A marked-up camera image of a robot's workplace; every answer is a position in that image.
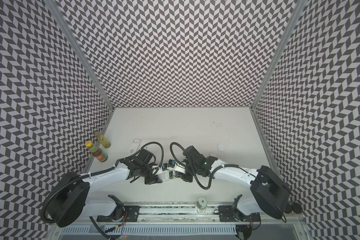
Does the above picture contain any white air conditioner remote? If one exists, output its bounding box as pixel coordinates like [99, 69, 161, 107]
[129, 139, 142, 154]

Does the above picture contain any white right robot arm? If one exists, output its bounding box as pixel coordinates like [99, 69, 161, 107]
[170, 142, 291, 223]

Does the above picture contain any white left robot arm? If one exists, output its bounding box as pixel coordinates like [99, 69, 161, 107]
[39, 142, 163, 228]

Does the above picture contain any yellow-green drink bottle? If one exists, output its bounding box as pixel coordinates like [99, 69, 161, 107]
[95, 131, 111, 148]

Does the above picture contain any red tea bottle yellow cap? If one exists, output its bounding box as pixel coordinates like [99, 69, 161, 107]
[85, 141, 108, 162]

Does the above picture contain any black round disc pair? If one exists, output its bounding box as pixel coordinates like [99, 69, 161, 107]
[284, 202, 303, 214]

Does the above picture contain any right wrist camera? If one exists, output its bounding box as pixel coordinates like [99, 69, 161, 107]
[167, 160, 186, 174]

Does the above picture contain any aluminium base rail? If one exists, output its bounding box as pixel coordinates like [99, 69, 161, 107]
[95, 203, 259, 226]

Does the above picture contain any aluminium left corner post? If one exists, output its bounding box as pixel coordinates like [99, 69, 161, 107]
[44, 0, 115, 110]

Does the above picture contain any aluminium corner post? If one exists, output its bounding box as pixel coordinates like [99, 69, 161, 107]
[251, 0, 309, 112]
[44, 0, 115, 110]

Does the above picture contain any aluminium right corner post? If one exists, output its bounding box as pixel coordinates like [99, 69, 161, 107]
[251, 0, 309, 112]

